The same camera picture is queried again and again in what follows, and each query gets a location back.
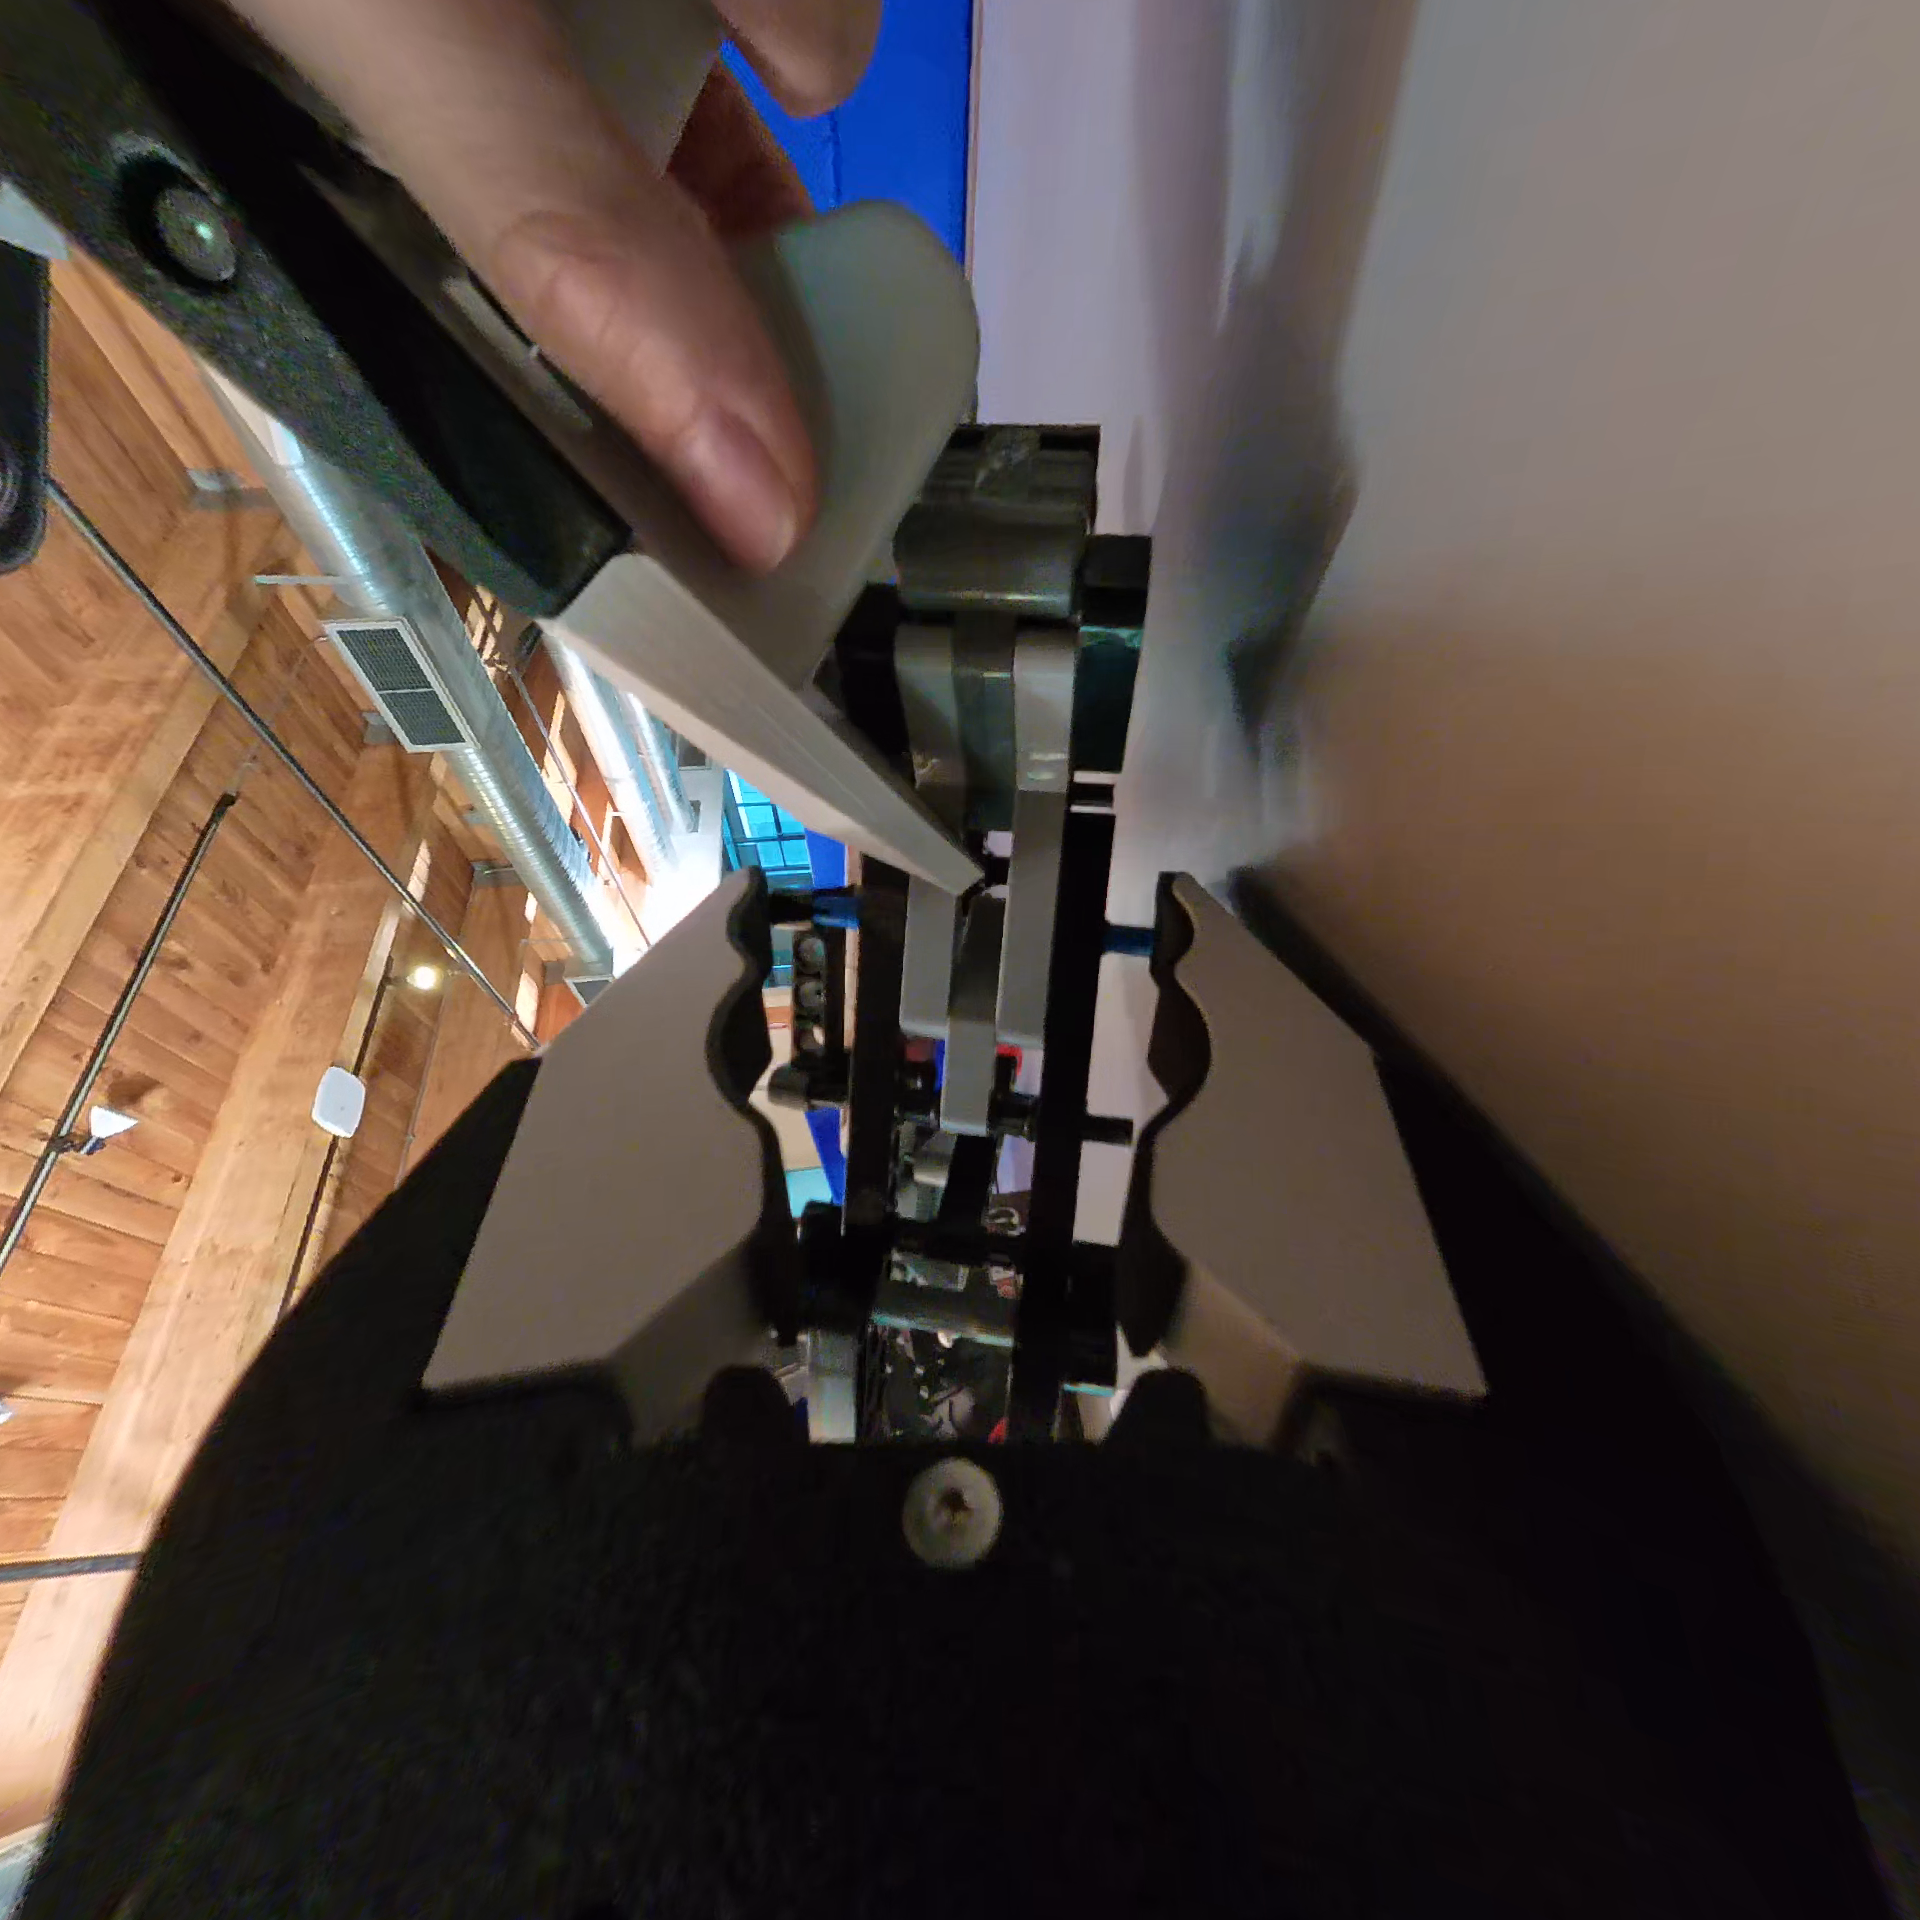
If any small blue storage bin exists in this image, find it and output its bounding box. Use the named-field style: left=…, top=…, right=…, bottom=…
left=721, top=0, right=981, bottom=231

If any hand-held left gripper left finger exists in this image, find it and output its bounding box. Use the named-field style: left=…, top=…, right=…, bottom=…
left=420, top=871, right=794, bottom=1425

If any grey red toy truck model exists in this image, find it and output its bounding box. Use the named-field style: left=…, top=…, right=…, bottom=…
left=750, top=421, right=1161, bottom=1444

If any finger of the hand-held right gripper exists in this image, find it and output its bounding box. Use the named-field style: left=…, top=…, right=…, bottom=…
left=538, top=550, right=988, bottom=895

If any silver ventilation duct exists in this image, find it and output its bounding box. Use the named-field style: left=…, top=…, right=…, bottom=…
left=201, top=368, right=710, bottom=980

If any grey desk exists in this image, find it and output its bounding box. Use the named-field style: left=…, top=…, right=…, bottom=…
left=961, top=0, right=1920, bottom=1832

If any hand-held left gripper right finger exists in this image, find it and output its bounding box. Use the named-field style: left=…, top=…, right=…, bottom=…
left=1117, top=872, right=1491, bottom=1444

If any person's right hand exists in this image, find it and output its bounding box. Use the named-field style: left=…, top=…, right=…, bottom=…
left=225, top=0, right=889, bottom=575

